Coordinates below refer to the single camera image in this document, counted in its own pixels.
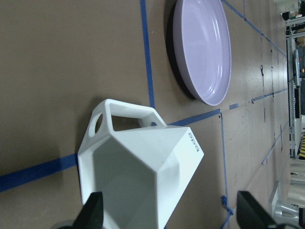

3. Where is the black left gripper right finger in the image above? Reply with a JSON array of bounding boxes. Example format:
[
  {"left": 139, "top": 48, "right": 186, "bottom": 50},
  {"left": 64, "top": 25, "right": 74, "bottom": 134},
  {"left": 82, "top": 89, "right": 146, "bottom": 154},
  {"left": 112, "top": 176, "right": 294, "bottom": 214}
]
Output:
[{"left": 236, "top": 191, "right": 277, "bottom": 229}]

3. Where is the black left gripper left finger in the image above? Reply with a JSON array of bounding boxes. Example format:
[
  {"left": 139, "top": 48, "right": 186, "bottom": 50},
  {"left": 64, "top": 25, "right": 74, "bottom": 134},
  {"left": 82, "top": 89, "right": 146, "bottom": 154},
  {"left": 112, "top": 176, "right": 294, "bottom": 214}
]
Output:
[{"left": 71, "top": 191, "right": 104, "bottom": 229}]

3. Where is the white faceted cup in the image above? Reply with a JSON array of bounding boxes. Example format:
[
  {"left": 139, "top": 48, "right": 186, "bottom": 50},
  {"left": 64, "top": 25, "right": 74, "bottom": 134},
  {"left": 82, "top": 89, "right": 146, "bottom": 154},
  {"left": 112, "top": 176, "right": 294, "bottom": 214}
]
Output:
[{"left": 78, "top": 99, "right": 204, "bottom": 229}]

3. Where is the lilac plate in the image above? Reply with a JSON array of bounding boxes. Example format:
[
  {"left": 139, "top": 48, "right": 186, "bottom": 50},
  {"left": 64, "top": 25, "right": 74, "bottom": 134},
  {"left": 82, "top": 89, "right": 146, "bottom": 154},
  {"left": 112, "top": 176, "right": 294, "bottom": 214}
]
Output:
[{"left": 173, "top": 0, "right": 232, "bottom": 106}]

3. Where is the brown paper table cover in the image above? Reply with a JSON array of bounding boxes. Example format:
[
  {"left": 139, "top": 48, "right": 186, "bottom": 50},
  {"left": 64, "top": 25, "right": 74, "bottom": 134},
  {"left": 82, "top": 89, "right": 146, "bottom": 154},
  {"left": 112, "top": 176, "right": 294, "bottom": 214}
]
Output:
[{"left": 0, "top": 0, "right": 290, "bottom": 229}]

